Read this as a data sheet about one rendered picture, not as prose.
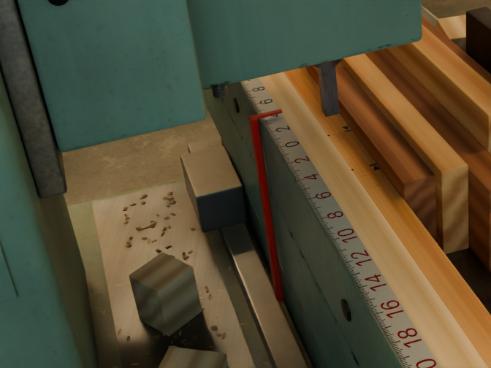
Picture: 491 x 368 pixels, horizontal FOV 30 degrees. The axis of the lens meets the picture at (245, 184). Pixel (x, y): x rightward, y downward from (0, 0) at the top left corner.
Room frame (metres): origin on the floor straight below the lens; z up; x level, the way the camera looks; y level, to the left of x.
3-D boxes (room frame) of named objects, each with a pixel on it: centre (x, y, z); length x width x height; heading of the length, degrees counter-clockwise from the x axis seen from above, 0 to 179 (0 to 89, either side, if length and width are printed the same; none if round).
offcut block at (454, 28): (0.63, -0.18, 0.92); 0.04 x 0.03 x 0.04; 178
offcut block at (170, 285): (0.52, 0.07, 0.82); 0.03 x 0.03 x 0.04; 42
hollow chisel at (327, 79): (0.51, -0.06, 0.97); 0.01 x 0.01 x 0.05; 9
